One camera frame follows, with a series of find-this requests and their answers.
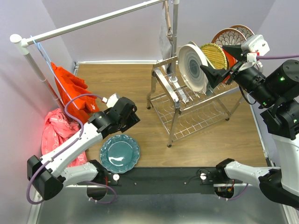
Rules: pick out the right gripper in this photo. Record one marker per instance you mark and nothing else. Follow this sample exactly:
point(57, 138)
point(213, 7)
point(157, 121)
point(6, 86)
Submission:
point(215, 75)

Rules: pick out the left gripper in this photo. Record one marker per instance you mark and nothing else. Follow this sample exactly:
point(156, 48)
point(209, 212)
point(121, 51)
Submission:
point(133, 119)

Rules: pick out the orange plate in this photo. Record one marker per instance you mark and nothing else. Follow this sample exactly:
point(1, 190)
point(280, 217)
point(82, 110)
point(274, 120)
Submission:
point(230, 62)

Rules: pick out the woven bamboo plate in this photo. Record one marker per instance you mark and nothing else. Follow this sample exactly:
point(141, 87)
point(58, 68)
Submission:
point(215, 55)

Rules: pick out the teal scalloped plate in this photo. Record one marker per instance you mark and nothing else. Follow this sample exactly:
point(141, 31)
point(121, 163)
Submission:
point(119, 154)

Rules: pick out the large floral plate brown rim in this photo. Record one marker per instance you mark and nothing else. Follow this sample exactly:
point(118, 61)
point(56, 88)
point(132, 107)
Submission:
point(246, 31)

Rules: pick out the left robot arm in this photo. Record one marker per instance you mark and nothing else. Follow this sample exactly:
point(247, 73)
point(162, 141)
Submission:
point(50, 173)

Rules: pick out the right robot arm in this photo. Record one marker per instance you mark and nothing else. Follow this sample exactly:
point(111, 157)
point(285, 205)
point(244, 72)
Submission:
point(276, 95)

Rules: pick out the metal dish rack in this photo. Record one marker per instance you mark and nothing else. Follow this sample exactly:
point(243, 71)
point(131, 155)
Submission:
point(182, 111)

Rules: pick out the orange oven mitt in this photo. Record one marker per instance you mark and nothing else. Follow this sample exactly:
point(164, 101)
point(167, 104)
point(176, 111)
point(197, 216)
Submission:
point(75, 87)

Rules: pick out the grey hanging cloth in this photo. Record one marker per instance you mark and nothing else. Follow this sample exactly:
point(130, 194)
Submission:
point(165, 41)

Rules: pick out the wooden clip hanger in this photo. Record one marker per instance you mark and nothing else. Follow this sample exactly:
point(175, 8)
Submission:
point(168, 21)

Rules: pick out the pink plastic bag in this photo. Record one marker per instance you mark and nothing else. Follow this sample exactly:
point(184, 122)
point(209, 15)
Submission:
point(57, 130)

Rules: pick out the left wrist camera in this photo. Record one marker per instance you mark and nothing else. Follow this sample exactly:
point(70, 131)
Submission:
point(111, 101)

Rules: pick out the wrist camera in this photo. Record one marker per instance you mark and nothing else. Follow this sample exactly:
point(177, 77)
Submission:
point(111, 101)
point(253, 47)

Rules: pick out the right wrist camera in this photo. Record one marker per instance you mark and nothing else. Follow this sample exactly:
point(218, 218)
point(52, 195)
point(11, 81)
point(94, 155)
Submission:
point(253, 47)

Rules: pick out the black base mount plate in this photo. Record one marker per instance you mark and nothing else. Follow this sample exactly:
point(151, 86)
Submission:
point(168, 180)

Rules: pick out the blue wire hanger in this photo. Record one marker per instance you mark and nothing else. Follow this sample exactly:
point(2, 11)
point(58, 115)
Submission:
point(58, 81)

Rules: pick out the white clothes rail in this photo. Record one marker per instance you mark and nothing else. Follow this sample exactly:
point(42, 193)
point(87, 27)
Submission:
point(22, 43)

